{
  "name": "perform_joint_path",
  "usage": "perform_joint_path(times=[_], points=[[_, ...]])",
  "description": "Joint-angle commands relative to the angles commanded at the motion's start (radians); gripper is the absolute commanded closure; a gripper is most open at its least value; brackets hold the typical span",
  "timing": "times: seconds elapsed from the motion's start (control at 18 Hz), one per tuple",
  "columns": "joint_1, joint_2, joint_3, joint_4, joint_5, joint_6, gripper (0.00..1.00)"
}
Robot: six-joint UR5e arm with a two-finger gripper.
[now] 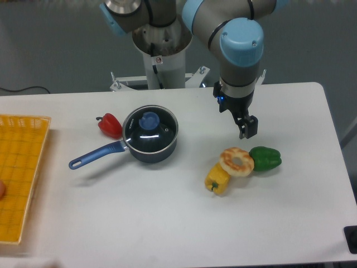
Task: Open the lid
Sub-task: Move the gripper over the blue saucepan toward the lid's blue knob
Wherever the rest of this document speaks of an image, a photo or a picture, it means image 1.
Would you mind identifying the green toy bell pepper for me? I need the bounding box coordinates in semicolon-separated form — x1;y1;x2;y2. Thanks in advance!
249;146;282;172

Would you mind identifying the black cable on floor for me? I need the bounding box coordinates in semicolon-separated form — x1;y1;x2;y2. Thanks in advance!
0;86;51;93

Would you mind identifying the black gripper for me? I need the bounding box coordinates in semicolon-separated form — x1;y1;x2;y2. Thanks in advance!
213;82;258;140

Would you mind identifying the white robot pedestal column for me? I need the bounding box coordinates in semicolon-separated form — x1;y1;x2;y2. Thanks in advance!
132;16;192;89

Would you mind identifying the black clamp table corner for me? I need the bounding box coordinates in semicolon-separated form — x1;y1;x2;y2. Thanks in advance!
344;226;357;254

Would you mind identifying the red toy bell pepper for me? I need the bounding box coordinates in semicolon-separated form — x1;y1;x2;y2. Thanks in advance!
96;113;123;140

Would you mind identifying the yellow woven basket tray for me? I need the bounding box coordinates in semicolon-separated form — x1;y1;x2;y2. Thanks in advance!
1;114;51;245

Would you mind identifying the grilled pineapple ring toy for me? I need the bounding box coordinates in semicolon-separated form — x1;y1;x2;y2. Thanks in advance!
219;147;254;177

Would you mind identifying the yellow toy bell pepper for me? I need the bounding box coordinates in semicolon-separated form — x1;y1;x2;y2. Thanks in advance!
205;162;230;195

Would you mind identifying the glass lid blue knob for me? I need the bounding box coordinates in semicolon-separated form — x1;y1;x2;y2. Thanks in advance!
123;105;179;154

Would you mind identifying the white metal base frame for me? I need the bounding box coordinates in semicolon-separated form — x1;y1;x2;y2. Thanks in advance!
110;66;266;97

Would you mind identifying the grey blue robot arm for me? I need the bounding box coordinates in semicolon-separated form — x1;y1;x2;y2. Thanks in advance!
99;1;286;138

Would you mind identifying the blue saucepan with handle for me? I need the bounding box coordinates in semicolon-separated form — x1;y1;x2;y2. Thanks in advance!
69;105;179;170

